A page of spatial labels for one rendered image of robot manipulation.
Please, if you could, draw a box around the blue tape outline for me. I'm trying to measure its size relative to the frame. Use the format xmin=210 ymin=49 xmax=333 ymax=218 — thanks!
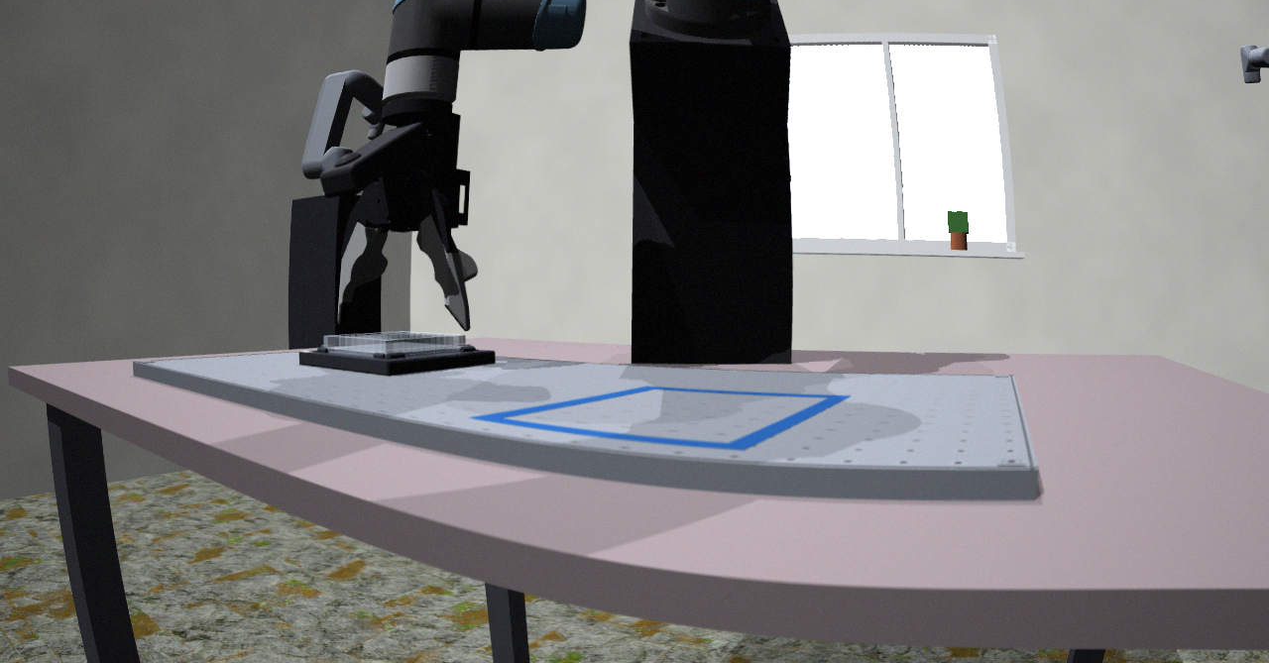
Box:
xmin=468 ymin=387 xmax=851 ymax=450

